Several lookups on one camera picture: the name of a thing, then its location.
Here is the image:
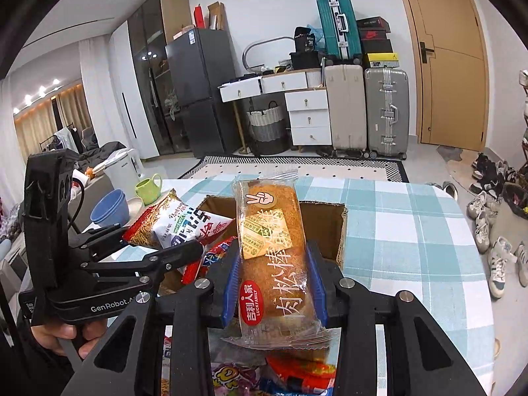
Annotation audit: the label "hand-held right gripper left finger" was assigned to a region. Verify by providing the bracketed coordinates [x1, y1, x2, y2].
[61, 239, 244, 396]

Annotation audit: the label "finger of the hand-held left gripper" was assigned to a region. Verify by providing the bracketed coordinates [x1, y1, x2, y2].
[82, 239, 206, 287]
[66, 223, 129, 256]

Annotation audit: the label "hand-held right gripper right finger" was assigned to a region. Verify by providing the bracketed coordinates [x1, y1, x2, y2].
[305, 239, 502, 396]

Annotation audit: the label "white green noodle snack bag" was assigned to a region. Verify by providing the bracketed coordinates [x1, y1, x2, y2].
[123, 188, 235, 252]

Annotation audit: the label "clear bread roll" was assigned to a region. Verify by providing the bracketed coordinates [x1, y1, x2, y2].
[220, 169, 334, 361]

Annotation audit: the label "brown cardboard box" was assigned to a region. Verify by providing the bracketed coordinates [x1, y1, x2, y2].
[159, 195, 349, 298]

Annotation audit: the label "person's left forearm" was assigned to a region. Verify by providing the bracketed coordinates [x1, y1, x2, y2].
[0, 326, 83, 396]

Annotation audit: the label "person's left hand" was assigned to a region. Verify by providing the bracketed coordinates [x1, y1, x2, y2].
[31, 321, 109, 359]

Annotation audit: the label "blue plastic bowl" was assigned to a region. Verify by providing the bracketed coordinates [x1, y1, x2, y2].
[90, 189, 126, 220]
[99, 205, 129, 227]

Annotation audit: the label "grey sofa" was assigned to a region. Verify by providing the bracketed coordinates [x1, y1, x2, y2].
[68, 171, 112, 232]

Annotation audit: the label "red chip bag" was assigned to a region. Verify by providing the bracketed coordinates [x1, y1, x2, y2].
[180, 236, 239, 285]

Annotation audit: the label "green mug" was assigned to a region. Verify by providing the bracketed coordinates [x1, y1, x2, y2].
[134, 173, 163, 206]

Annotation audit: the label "white kettle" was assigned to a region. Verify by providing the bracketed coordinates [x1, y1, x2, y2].
[103, 148, 146, 192]

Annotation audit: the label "red barcode snack packet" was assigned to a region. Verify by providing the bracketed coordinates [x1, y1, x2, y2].
[266, 357, 337, 393]

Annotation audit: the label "dark clothing pile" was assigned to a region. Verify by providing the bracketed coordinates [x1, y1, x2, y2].
[78, 141, 126, 166]

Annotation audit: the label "purple yellow-lettered snack packet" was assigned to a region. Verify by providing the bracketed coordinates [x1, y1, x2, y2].
[210, 362, 265, 396]

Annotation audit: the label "orange-red snack packet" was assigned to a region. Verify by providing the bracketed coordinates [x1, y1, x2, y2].
[163, 336, 174, 396]

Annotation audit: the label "clothes rack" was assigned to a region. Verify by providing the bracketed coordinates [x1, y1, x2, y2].
[39, 123, 83, 153]

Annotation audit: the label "blue snack packet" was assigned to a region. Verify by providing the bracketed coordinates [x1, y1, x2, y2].
[260, 379, 307, 396]

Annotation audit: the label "checked tablecloth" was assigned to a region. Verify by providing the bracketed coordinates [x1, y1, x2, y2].
[80, 173, 496, 396]

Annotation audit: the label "beige curtains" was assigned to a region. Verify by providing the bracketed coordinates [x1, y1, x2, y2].
[12, 84, 93, 157]

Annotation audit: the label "patterned rug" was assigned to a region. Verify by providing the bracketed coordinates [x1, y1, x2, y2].
[177, 156, 409, 184]

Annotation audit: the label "white curtain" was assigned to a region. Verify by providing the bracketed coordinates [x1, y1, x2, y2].
[78, 37, 114, 149]

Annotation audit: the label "white wardrobe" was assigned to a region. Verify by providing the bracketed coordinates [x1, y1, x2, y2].
[108, 20, 159, 161]

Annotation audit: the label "woven laundry basket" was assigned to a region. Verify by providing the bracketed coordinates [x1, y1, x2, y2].
[247, 101, 289, 156]

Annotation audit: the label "dark grey fridge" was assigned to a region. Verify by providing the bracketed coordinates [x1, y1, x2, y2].
[165, 27, 238, 158]

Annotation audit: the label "dark glass cabinet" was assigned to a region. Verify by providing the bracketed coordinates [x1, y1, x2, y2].
[127, 0, 194, 157]

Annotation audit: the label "pile of shoes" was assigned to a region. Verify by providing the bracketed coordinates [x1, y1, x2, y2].
[466, 152, 528, 300]

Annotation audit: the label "white drawer desk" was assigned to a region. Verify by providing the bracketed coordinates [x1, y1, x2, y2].
[218, 67, 333, 153]

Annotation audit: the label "beige suitcase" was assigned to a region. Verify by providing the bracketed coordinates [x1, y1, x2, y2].
[324, 64, 369, 158]

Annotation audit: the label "silver suitcase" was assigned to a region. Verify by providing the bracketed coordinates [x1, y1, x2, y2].
[364, 67, 410, 161]

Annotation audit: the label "grey floor mat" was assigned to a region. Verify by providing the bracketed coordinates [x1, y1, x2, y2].
[436, 145, 465, 161]

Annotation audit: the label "black bin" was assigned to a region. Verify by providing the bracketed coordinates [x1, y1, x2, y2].
[501, 181, 528, 220]

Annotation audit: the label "standing cardboard piece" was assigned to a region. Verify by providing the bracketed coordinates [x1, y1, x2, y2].
[207, 2, 226, 31]

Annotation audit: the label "yellow black shoe box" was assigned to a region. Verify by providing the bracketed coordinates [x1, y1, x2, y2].
[363, 52, 401, 69]

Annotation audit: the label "small black box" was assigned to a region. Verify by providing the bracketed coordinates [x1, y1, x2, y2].
[294, 26, 316, 54]

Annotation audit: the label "light blue plastic bag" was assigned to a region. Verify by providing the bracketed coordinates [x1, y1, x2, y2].
[307, 24, 325, 52]

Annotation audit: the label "teal suitcase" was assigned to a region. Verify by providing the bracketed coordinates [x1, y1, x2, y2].
[315, 0, 364, 64]

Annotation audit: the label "wooden door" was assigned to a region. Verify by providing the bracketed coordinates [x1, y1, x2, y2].
[391, 0, 489, 151]

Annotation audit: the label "arched metal frame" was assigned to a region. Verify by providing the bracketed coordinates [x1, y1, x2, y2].
[242, 37, 295, 76]

